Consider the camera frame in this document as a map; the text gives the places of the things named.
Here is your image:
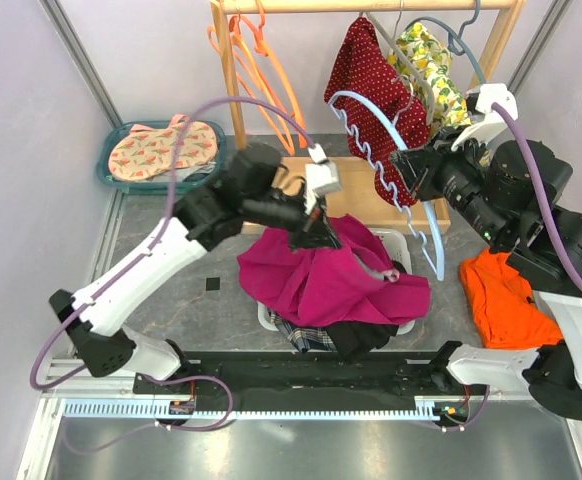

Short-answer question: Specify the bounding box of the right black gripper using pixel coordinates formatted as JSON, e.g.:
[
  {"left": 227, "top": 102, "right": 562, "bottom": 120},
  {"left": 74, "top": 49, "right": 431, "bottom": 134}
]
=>
[{"left": 393, "top": 123, "right": 515, "bottom": 248}]

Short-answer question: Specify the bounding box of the magenta skirt grey lining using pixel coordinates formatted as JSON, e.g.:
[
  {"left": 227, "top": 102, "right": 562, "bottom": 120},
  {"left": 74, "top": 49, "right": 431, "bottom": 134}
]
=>
[{"left": 237, "top": 215, "right": 431, "bottom": 327}]

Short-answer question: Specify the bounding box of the light blue hanger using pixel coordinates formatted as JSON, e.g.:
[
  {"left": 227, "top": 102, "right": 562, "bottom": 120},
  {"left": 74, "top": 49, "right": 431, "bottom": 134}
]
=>
[{"left": 326, "top": 74, "right": 446, "bottom": 282}]

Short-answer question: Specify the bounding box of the navy plaid skirt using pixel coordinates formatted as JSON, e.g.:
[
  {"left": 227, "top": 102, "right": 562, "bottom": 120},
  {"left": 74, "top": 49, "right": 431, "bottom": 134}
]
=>
[{"left": 270, "top": 311, "right": 336, "bottom": 354}]

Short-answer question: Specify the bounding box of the black pleated skirt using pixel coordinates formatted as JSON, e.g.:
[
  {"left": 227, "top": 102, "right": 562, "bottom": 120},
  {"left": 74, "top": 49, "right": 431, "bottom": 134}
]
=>
[{"left": 328, "top": 259, "right": 407, "bottom": 364}]

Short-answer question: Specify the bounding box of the orange plastic hanger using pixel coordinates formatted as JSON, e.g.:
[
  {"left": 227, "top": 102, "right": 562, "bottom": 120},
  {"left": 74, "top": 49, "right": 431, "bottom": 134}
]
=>
[{"left": 206, "top": 13, "right": 297, "bottom": 156}]

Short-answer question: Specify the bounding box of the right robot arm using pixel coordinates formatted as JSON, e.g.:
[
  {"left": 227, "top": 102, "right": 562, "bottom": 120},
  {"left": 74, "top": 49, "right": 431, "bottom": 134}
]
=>
[{"left": 390, "top": 128, "right": 582, "bottom": 300}]

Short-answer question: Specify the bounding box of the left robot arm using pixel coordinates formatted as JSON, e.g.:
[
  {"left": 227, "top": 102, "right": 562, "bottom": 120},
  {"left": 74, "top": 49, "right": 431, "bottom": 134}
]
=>
[{"left": 49, "top": 143, "right": 342, "bottom": 393}]

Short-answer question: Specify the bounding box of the red polka dot skirt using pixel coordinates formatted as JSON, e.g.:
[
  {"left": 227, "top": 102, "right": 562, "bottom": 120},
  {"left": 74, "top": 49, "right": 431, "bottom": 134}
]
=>
[{"left": 323, "top": 15, "right": 435, "bottom": 209}]

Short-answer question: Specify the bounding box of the slate blue hanger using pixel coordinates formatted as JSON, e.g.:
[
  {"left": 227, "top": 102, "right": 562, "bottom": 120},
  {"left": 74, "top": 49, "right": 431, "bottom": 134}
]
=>
[{"left": 403, "top": 0, "right": 490, "bottom": 86}]

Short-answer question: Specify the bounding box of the grey hanger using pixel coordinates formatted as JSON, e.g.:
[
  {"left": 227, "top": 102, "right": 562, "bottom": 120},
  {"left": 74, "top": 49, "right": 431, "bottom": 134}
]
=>
[{"left": 359, "top": 11, "right": 435, "bottom": 125}]

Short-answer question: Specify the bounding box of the wooden clothes rack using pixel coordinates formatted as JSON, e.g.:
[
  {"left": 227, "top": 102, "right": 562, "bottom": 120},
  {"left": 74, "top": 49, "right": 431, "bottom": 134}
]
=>
[{"left": 210, "top": 0, "right": 524, "bottom": 233}]

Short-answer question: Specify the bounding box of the white perforated basket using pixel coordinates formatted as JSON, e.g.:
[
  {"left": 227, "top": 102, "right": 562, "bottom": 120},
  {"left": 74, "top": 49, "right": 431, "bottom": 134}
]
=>
[{"left": 257, "top": 228, "right": 413, "bottom": 331}]

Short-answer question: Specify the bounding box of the lemon print garment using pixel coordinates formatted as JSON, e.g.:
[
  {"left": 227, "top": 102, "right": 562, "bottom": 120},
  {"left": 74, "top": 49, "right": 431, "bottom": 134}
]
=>
[{"left": 387, "top": 22, "right": 471, "bottom": 134}]

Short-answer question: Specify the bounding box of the small black floor square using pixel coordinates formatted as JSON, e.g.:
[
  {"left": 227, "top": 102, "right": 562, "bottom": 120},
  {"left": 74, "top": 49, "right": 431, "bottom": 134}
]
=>
[{"left": 205, "top": 277, "right": 220, "bottom": 291}]

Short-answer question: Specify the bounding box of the orange cloth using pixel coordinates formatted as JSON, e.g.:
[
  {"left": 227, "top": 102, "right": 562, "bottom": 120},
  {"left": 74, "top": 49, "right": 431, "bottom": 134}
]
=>
[{"left": 459, "top": 249, "right": 563, "bottom": 350}]

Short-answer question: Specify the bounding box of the floral pink cloth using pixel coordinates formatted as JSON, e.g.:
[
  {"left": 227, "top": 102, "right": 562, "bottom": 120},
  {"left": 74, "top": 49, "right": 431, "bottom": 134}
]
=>
[{"left": 107, "top": 114, "right": 220, "bottom": 182}]

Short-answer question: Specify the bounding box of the teal laundry basket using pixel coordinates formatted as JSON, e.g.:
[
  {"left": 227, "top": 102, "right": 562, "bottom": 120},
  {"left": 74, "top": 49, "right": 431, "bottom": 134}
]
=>
[{"left": 95, "top": 120, "right": 227, "bottom": 195}]

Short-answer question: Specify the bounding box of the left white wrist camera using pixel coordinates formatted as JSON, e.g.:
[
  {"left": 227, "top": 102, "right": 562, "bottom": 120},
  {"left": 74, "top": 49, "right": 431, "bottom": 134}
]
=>
[{"left": 305, "top": 143, "right": 343, "bottom": 214}]

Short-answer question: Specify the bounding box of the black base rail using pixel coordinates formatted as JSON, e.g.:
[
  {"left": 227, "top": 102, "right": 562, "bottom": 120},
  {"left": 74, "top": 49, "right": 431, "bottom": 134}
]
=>
[{"left": 133, "top": 349, "right": 487, "bottom": 414}]

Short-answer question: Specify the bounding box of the white cable duct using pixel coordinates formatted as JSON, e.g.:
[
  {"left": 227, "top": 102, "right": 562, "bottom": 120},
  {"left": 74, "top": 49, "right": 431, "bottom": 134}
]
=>
[{"left": 63, "top": 398, "right": 440, "bottom": 421}]

